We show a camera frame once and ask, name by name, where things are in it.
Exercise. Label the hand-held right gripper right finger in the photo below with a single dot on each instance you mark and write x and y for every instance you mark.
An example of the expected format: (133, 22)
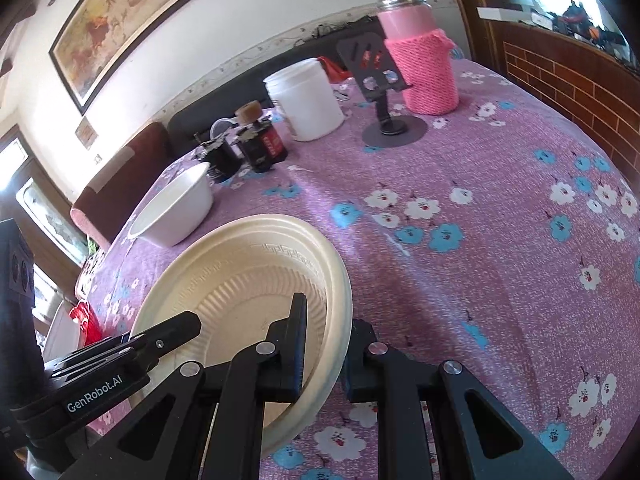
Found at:
(360, 360)

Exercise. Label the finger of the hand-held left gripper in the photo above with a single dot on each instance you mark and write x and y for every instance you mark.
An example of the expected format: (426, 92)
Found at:
(170, 330)

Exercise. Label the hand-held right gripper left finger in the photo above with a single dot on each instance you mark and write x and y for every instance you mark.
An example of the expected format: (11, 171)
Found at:
(292, 360)

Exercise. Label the cream ribbed plastic bowl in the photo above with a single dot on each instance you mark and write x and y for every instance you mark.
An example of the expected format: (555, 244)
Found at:
(225, 280)

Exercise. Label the white paper bowl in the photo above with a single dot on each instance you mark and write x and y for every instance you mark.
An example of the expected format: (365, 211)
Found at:
(175, 210)

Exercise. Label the purple floral tablecloth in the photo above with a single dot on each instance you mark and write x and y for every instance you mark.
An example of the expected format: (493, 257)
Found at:
(475, 285)

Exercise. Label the brown cushioned chair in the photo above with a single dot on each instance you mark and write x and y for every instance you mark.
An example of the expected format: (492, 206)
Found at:
(120, 185)

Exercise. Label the wooden framed glass panel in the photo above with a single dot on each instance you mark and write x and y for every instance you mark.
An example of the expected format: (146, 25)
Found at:
(50, 220)

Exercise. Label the black jar with metal top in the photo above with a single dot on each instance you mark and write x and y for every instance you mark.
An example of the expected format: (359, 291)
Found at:
(222, 162)

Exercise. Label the dark bottle with wooden cap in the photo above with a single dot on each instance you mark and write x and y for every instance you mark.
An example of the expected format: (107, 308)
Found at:
(262, 152)

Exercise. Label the clear plastic cup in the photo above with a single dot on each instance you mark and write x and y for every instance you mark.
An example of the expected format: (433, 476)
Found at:
(225, 127)

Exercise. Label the dark sofa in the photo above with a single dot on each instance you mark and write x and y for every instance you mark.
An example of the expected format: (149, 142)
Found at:
(200, 120)

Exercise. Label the black phone stand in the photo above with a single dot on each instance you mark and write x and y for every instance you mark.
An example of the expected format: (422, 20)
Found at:
(395, 132)

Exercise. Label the white plastic jar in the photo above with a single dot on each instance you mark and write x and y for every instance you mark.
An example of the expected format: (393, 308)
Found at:
(305, 105)

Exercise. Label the pink knitted bottle sleeve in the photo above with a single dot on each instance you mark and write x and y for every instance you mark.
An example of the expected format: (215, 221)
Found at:
(425, 75)

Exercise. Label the red plastic bag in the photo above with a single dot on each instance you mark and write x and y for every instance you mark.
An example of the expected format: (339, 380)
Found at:
(332, 67)

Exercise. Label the pink steel-capped thermos bottle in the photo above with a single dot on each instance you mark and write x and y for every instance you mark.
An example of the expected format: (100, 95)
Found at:
(405, 17)

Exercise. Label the brown brick-patterned partition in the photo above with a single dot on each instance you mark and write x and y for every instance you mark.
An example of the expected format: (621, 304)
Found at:
(560, 75)

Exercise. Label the white flat box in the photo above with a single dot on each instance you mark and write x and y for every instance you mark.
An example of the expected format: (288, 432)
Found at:
(505, 12)

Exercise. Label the pile of dark gadgets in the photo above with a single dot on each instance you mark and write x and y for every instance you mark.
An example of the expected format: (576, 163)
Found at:
(585, 22)

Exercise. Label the small wall plaque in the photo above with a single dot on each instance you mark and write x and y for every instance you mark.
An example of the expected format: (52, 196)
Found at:
(85, 132)

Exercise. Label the framed wall painting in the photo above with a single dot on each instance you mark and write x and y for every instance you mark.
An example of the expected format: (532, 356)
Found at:
(135, 15)

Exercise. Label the wooden door frame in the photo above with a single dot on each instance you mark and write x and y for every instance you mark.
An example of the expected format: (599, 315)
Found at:
(470, 5)

